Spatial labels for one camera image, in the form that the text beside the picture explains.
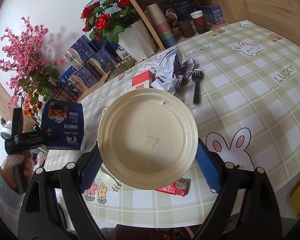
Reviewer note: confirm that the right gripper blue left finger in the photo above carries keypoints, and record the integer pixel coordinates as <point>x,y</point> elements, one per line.
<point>91,169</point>

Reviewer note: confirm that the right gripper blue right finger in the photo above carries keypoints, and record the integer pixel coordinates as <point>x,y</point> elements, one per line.
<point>207,167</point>

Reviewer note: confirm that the cream plastic spork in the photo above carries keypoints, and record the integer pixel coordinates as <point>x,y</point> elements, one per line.
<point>108,179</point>

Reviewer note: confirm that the red transparent lighter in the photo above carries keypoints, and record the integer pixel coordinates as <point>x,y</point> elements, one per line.
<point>179,188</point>

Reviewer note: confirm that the dark blue paper box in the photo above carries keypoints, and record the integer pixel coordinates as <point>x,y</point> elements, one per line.
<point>63,124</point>

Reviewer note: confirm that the cream instant noodle bowl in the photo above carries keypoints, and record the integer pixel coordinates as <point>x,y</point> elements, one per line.
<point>148,139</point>

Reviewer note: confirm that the white grey paper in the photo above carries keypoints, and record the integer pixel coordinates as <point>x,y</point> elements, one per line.
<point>171,71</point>

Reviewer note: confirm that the left hand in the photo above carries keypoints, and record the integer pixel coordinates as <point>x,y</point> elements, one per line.
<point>7,168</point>

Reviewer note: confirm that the fluffy light blue sleeve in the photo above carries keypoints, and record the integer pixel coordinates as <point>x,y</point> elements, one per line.
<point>10,205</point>

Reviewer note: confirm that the pink blossom branches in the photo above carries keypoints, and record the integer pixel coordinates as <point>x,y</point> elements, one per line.
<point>34,80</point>

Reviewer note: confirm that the blue gift box lower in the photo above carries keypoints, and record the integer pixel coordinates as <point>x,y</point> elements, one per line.
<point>84,78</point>

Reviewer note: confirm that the blue gift box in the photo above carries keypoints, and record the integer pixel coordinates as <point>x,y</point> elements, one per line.
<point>80,52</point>
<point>84,78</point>
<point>102,62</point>

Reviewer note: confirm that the green plaid rabbit tablecloth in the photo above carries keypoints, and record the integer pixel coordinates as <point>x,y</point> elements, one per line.
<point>250,105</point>

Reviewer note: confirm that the black plastic fork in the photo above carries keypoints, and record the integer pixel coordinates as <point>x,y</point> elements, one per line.
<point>197,78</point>

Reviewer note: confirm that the red white cigarette pack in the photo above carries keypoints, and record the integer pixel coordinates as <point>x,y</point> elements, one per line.
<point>142,80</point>

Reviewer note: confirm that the gold foil tray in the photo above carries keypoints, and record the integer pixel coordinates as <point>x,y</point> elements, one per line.
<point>121,67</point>

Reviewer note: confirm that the blue gift box middle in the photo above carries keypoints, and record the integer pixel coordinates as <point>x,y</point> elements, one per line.
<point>102,62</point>

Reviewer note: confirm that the blue gift box top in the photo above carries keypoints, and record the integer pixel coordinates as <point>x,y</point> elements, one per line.
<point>80,52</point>

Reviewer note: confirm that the white blue milk carton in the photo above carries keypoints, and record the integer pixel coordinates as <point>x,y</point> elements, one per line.
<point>121,52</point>

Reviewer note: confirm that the white flower vase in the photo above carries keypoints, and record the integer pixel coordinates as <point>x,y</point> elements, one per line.
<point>137,41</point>

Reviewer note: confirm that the dark brown glass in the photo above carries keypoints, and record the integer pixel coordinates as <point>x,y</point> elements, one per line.
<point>186,28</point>

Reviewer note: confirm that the red rose bouquet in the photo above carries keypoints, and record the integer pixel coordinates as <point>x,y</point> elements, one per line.
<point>106,19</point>

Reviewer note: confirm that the stack of coloured paper cups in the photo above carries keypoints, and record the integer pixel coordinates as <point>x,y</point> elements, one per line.
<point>161,25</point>

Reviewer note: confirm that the dark red drink cup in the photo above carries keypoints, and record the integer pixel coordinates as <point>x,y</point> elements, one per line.
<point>199,21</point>

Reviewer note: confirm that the purple small box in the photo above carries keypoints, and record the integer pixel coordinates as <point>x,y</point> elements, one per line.
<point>213,14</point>

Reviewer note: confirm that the white security camera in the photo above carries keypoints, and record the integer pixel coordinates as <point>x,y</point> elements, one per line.
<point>6,131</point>

